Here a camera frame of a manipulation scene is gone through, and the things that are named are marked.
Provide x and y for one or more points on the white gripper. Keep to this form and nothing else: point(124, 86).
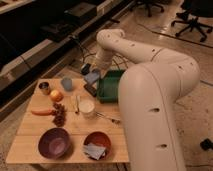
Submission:
point(101, 64)

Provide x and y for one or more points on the blue sponge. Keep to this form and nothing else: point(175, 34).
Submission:
point(92, 77)

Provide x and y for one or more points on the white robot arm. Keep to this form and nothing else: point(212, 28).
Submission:
point(146, 93)

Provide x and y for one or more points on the blue plastic cup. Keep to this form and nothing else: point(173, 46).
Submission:
point(66, 83)

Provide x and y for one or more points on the white cup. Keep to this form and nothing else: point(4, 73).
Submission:
point(87, 108)

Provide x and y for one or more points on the black box on floor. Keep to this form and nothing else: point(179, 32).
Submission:
point(85, 69)

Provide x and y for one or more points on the small dark rectangular block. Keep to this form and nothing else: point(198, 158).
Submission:
point(91, 90)

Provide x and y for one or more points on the green plastic tray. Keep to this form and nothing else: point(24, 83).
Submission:
point(107, 88)

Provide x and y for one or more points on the metal fork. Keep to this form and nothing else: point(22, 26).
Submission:
point(116, 121)

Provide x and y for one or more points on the wooden spoon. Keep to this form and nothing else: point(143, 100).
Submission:
point(77, 110)

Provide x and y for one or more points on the orange fruit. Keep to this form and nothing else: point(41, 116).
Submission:
point(56, 96)

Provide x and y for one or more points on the metal can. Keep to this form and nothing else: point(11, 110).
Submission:
point(45, 88)

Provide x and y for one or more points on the bunch of dark grapes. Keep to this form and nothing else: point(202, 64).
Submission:
point(59, 114)

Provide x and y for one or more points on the brown bowl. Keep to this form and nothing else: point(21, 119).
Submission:
point(100, 139)

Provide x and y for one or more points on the grey folded cloth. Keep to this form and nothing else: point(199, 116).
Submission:
point(94, 151)

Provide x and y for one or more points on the purple bowl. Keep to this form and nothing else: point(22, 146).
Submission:
point(54, 143)

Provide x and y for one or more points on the black office chair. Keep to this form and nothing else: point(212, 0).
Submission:
point(192, 11)

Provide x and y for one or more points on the black device on floor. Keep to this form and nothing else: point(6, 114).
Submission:
point(206, 144)

